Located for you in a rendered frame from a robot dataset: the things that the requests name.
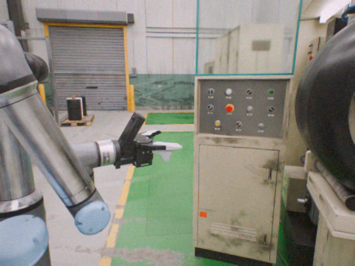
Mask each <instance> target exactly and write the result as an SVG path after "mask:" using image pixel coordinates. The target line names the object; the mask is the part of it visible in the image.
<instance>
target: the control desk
mask: <svg viewBox="0 0 355 266"><path fill-rule="evenodd" d="M293 80H294V76H293V75H257V76H195V88H194V165H193V237H192V246H193V247H195V256H196V257H200V258H206V259H211V260H215V261H219V262H224V263H229V264H233V265H239V266H273V264H275V263H276V252H277V242H278V226H279V220H280V210H281V199H282V184H283V173H284V168H285V157H286V147H287V138H288V127H289V122H290V111H291V101H292V91H293ZM200 212H206V213H207V214H206V217H200Z"/></svg>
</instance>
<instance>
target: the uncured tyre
mask: <svg viewBox="0 0 355 266"><path fill-rule="evenodd" d="M332 41H334V42H333V43H332V44H331V45H330V46H329V47H328V48H327V49H325V48H326V47H327V46H328V45H329V44H330V42H332ZM354 92H355V22H353V23H352V24H350V25H348V26H347V27H345V28H343V29H342V30H340V31H339V32H338V33H336V34H335V35H334V36H333V37H332V38H331V39H329V40H328V41H327V42H326V43H325V44H324V45H323V46H322V47H321V49H319V50H318V51H317V53H316V54H315V55H314V56H313V58H312V59H311V61H310V62H309V64H308V65H307V67H306V69H305V71H304V73H303V75H302V77H301V80H300V82H299V85H298V88H297V93H296V99H295V116H296V125H297V128H298V131H299V133H300V136H301V138H302V140H303V142H304V143H305V145H306V146H307V148H308V149H309V150H310V152H311V153H312V154H313V156H314V157H315V158H316V159H317V160H318V162H319V163H320V164H321V165H322V166H323V168H324V169H325V170H326V171H327V172H328V173H329V174H330V175H331V176H332V177H333V178H334V179H335V180H337V181H338V182H340V183H341V184H343V185H344V186H346V187H347V188H349V189H350V190H352V191H354V192H355V145H354V142H353V140H352V138H351V133H350V130H349V122H348V115H349V106H350V104H351V101H352V98H353V95H354Z"/></svg>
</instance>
